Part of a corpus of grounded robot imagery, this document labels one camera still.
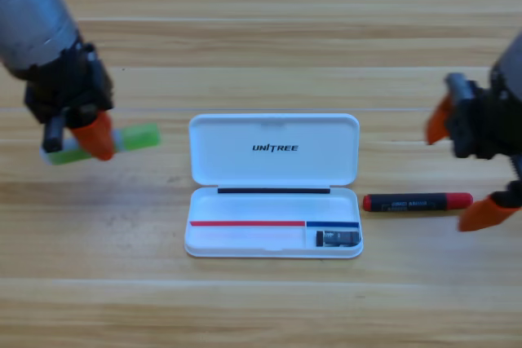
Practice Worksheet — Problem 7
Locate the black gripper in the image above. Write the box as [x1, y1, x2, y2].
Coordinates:
[424, 70, 522, 233]
[22, 42, 116, 161]

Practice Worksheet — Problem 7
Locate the green translucent highlighter pen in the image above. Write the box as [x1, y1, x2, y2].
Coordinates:
[39, 121, 161, 166]

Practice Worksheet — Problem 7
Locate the red and black marker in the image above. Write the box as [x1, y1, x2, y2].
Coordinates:
[362, 192, 474, 214]

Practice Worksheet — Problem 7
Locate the black eraser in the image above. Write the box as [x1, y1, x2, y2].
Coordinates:
[316, 229, 361, 249]

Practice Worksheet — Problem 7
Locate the white Unitree pencil case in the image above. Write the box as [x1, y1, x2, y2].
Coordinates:
[184, 112, 365, 260]

